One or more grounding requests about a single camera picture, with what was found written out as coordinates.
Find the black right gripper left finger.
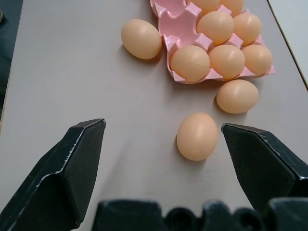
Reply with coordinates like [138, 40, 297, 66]
[0, 118, 107, 231]

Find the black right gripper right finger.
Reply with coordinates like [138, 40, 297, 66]
[220, 123, 308, 212]

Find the pink egg tray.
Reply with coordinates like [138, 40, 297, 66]
[149, 0, 276, 85]

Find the beige plastic egg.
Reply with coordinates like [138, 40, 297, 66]
[207, 44, 246, 80]
[186, 0, 221, 16]
[120, 19, 163, 60]
[241, 44, 274, 77]
[176, 112, 219, 161]
[216, 79, 259, 114]
[232, 13, 262, 47]
[219, 0, 245, 18]
[196, 11, 235, 46]

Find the beige egg with seam crack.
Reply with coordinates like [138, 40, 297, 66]
[170, 45, 211, 82]

